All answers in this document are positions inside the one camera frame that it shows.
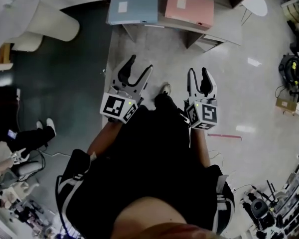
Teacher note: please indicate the person's light shoe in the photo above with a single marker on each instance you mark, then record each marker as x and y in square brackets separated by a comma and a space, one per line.
[165, 88]

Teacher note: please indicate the white round side table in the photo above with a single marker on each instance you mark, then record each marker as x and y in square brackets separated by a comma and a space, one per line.
[255, 4]

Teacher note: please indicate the pink file box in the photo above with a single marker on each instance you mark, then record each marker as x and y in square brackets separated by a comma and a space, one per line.
[189, 9]

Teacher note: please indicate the black and yellow vacuum cleaner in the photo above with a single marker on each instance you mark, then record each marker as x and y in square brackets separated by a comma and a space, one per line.
[290, 67]

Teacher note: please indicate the person's right forearm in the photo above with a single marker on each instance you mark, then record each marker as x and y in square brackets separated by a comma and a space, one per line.
[201, 148]

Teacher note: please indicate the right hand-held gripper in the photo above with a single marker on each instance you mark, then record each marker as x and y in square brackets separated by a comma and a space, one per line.
[206, 113]

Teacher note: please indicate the cluttered white shelf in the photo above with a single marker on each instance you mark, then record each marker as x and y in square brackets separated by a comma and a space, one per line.
[20, 208]

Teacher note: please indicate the wooden stool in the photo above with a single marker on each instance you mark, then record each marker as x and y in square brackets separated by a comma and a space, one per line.
[5, 55]

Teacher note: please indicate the grey wooden desk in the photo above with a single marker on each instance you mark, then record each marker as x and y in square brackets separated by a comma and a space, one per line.
[184, 29]

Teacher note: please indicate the person's left forearm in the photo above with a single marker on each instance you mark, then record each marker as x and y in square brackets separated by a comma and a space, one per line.
[99, 138]

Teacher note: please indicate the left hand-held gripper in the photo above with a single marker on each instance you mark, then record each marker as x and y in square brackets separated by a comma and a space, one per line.
[113, 106]

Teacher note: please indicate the black antenna device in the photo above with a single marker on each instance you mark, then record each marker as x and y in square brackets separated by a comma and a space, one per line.
[271, 192]

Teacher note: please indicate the blue file box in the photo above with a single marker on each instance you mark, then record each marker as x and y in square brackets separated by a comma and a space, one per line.
[137, 9]

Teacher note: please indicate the flat cardboard box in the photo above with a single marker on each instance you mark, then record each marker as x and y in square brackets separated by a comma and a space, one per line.
[285, 104]

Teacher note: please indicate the person with headset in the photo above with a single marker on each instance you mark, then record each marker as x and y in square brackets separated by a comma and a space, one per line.
[144, 158]

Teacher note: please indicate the white metal storage rack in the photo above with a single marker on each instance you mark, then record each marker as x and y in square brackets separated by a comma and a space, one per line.
[294, 203]

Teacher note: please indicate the white table with ribbed pedestals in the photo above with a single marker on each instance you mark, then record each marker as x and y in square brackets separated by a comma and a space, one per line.
[52, 21]

